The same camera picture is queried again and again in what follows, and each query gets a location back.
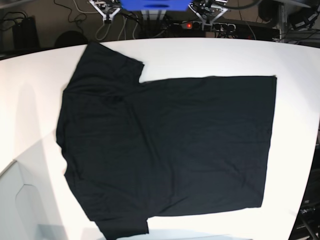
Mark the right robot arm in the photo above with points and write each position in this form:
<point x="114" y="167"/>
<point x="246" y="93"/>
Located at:
<point x="108" y="9"/>

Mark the black power strip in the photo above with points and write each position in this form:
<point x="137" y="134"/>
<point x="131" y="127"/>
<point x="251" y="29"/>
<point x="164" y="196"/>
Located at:
<point x="214" y="27"/>

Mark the blue plastic box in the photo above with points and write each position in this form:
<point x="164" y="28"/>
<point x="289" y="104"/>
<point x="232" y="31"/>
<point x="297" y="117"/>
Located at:
<point x="168" y="5"/>

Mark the black T-shirt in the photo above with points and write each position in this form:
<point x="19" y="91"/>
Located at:
<point x="164" y="148"/>

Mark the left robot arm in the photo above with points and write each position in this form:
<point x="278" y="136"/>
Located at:
<point x="208" y="11"/>

